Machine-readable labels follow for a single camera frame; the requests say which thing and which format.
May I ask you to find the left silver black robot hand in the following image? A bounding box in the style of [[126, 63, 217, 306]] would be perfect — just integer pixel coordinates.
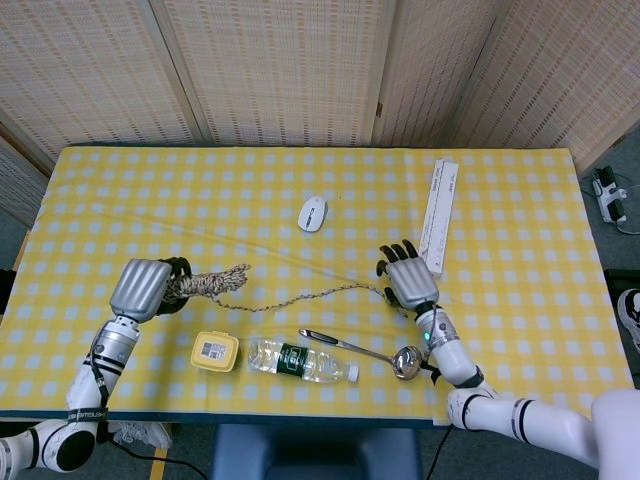
[[108, 255, 195, 322]]

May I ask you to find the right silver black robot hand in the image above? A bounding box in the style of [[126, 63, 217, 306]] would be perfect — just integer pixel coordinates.
[[375, 239, 441, 316]]

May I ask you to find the braided beige rope bundle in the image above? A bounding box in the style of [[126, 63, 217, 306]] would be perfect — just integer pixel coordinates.
[[162, 263, 401, 314]]

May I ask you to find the long white cardboard box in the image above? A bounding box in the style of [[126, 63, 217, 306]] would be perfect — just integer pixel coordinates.
[[418, 159, 460, 280]]

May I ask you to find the yellow lidded green tub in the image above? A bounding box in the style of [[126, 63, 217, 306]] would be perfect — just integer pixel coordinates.
[[189, 330, 240, 375]]

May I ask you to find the yellow white checkered tablecloth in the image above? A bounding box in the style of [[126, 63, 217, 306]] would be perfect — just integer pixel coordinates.
[[0, 145, 636, 426]]

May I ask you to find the white computer mouse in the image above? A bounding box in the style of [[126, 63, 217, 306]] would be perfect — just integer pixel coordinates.
[[297, 195, 330, 233]]

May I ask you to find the clear green-label plastic bottle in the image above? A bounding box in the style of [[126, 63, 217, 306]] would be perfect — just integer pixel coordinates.
[[247, 335, 360, 385]]

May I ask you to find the white mesh sneaker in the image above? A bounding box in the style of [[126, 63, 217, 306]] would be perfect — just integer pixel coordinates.
[[106, 419, 174, 450]]

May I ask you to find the woven bamboo screen panel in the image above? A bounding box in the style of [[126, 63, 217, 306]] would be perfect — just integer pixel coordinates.
[[149, 0, 397, 147], [449, 0, 640, 172], [0, 0, 204, 166], [372, 0, 507, 149], [0, 124, 51, 227]]

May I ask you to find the blue padded chair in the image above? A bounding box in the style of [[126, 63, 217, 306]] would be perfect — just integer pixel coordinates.
[[210, 424, 424, 480]]

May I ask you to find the black floor object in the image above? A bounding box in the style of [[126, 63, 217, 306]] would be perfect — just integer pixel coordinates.
[[603, 268, 640, 304]]

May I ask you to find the white power strip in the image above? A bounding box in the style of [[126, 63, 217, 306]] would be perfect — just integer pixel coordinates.
[[592, 167, 630, 225]]

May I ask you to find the white black sneaker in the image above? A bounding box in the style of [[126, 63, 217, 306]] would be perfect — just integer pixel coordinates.
[[616, 288, 640, 354]]

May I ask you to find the steel ladle black handle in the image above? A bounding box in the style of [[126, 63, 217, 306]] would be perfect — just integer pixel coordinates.
[[298, 327, 425, 382]]

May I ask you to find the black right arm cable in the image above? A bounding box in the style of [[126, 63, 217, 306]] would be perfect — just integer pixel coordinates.
[[422, 304, 444, 386]]

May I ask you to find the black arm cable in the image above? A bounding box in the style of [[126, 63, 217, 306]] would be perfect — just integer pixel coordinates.
[[422, 304, 444, 386], [82, 349, 112, 426]]

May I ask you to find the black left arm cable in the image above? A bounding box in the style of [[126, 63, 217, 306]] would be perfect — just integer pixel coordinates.
[[82, 349, 112, 426]]

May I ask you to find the black floor cable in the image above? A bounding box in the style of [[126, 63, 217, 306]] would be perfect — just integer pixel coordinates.
[[107, 433, 212, 480]]

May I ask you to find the white power strip cable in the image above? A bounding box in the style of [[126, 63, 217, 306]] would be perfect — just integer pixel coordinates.
[[612, 172, 640, 236]]

